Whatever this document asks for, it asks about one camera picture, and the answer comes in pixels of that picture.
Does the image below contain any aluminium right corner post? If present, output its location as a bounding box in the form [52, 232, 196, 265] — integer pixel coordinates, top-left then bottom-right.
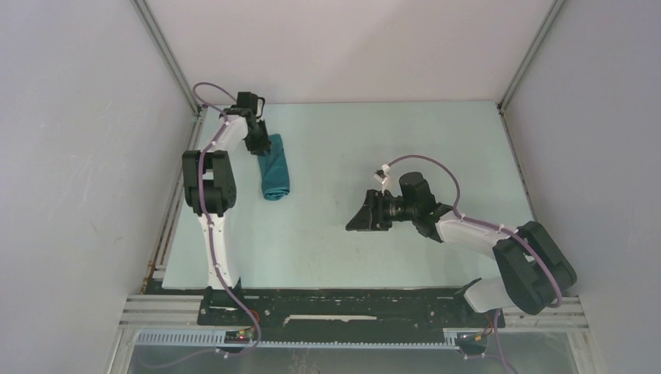
[498, 0, 567, 114]

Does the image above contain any teal cloth napkin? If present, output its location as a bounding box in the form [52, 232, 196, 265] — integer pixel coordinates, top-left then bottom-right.
[257, 134, 291, 201]

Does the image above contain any aluminium left side rail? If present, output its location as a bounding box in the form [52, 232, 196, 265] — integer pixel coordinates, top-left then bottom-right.
[142, 105, 209, 290]

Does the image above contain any white slotted cable duct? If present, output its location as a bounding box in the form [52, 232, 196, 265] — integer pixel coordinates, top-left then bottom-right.
[135, 329, 458, 350]

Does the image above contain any aluminium left corner post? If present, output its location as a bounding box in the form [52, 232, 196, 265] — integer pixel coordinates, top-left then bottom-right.
[129, 0, 200, 114]

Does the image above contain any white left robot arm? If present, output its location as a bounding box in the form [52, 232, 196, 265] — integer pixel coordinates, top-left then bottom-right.
[182, 91, 272, 290]

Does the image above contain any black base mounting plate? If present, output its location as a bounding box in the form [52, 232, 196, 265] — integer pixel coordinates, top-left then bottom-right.
[197, 288, 505, 343]

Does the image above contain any aluminium front frame rail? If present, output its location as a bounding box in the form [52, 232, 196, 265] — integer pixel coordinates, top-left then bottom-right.
[118, 295, 590, 331]

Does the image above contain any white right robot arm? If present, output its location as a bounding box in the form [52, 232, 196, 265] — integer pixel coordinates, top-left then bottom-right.
[345, 171, 578, 326]

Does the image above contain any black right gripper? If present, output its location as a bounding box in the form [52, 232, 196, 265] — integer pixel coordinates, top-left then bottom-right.
[345, 189, 417, 231]

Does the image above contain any aluminium corner post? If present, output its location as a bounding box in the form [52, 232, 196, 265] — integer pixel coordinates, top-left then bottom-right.
[498, 0, 567, 114]
[129, 0, 200, 114]

